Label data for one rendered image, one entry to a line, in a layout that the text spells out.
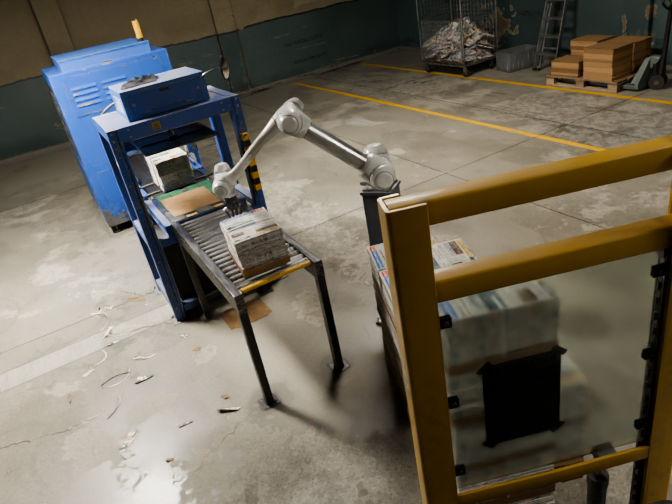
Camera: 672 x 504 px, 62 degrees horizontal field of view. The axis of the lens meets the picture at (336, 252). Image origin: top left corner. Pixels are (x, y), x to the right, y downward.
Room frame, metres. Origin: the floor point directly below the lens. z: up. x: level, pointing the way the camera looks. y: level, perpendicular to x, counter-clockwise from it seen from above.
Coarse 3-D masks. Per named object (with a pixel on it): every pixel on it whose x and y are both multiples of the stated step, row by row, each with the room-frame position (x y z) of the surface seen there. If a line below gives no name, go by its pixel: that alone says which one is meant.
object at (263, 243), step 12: (252, 228) 2.93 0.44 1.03; (264, 228) 2.89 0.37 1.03; (276, 228) 2.86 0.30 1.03; (240, 240) 2.80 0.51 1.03; (252, 240) 2.81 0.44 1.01; (264, 240) 2.83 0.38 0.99; (276, 240) 2.84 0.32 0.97; (240, 252) 2.78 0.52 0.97; (252, 252) 2.80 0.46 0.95; (264, 252) 2.82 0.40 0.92; (276, 252) 2.84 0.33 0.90; (288, 252) 2.86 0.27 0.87; (240, 264) 2.82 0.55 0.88; (252, 264) 2.79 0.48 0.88
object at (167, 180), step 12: (156, 156) 4.76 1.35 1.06; (168, 156) 4.68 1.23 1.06; (180, 156) 4.63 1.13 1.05; (156, 168) 4.55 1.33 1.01; (168, 168) 4.59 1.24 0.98; (180, 168) 4.63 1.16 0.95; (156, 180) 4.74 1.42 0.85; (168, 180) 4.57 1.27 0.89; (180, 180) 4.61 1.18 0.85; (192, 180) 4.65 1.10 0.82
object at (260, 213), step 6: (252, 210) 3.19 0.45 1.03; (258, 210) 3.17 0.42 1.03; (264, 210) 3.15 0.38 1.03; (240, 216) 3.14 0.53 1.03; (246, 216) 3.12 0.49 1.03; (252, 216) 3.10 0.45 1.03; (258, 216) 3.08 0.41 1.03; (264, 216) 3.07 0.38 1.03; (222, 222) 3.11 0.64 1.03; (228, 222) 3.09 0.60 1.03; (234, 222) 3.07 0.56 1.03; (240, 222) 3.05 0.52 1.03; (246, 222) 3.04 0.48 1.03; (222, 228) 3.07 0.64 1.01; (228, 228) 3.00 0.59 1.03; (228, 240) 2.98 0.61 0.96; (228, 246) 3.11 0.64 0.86
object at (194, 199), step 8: (184, 192) 4.44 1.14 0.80; (192, 192) 4.40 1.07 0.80; (200, 192) 4.36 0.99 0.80; (208, 192) 4.32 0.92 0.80; (168, 200) 4.32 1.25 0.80; (176, 200) 4.28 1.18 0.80; (184, 200) 4.25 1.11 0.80; (192, 200) 4.21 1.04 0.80; (200, 200) 4.18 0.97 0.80; (208, 200) 4.14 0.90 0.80; (216, 200) 4.11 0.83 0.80; (168, 208) 4.14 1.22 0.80; (176, 208) 4.10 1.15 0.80; (184, 208) 4.07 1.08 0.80; (192, 208) 4.04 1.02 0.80
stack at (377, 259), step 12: (432, 240) 2.74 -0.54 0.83; (372, 252) 2.74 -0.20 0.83; (384, 252) 2.71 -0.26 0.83; (372, 264) 2.71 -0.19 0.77; (384, 264) 2.58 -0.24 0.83; (384, 276) 2.46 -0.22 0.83; (384, 288) 2.46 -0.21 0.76; (384, 300) 2.49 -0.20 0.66; (384, 312) 2.56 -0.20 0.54; (384, 336) 2.74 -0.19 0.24; (396, 336) 2.27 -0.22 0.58; (384, 348) 2.80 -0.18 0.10; (396, 348) 2.35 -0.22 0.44; (396, 360) 2.41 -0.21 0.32; (396, 372) 2.49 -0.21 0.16; (396, 384) 2.55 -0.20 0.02
